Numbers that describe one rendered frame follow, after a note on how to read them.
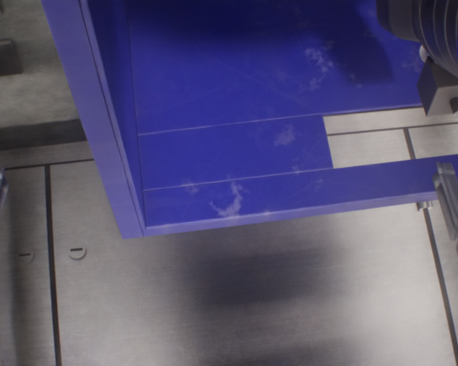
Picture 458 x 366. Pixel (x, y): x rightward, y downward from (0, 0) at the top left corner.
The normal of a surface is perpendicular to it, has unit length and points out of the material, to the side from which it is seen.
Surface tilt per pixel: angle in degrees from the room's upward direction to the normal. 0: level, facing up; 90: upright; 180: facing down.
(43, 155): 90
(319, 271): 90
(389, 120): 90
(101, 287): 90
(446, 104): 3
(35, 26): 0
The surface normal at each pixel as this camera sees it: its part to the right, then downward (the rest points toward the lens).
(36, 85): 0.13, 0.91
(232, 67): 0.00, -0.40
